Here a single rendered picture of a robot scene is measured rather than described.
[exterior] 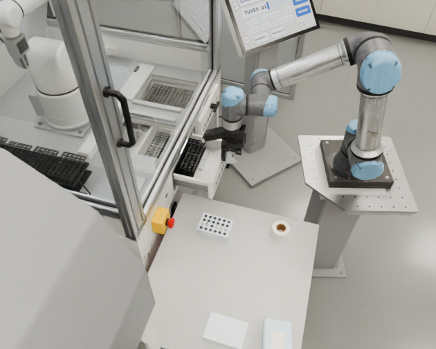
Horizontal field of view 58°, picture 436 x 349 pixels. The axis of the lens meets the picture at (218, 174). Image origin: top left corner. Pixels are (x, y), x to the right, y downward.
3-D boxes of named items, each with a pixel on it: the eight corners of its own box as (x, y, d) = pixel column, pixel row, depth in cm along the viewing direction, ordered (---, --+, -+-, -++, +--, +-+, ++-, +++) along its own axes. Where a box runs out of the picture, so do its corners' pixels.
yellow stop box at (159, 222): (172, 219, 151) (170, 208, 146) (165, 235, 147) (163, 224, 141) (160, 217, 152) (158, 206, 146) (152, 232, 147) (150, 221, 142)
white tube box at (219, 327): (247, 328, 132) (248, 323, 129) (241, 354, 127) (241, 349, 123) (211, 317, 135) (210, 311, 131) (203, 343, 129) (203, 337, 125)
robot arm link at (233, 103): (246, 99, 132) (220, 97, 132) (244, 123, 140) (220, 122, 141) (246, 84, 137) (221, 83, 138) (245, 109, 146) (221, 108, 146)
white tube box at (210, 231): (232, 225, 159) (233, 219, 156) (226, 242, 154) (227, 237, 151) (203, 217, 161) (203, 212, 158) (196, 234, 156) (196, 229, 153)
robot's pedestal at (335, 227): (336, 233, 246) (374, 147, 188) (345, 278, 226) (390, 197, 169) (288, 232, 246) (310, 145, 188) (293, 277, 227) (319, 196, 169)
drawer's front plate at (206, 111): (219, 101, 200) (219, 83, 192) (201, 140, 182) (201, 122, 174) (215, 100, 201) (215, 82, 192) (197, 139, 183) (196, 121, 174)
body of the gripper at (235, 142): (241, 157, 152) (242, 134, 143) (219, 152, 154) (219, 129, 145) (245, 143, 157) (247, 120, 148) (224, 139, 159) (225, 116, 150)
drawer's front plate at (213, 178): (230, 150, 178) (231, 132, 170) (212, 199, 160) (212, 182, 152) (227, 149, 178) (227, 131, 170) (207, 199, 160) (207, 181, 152)
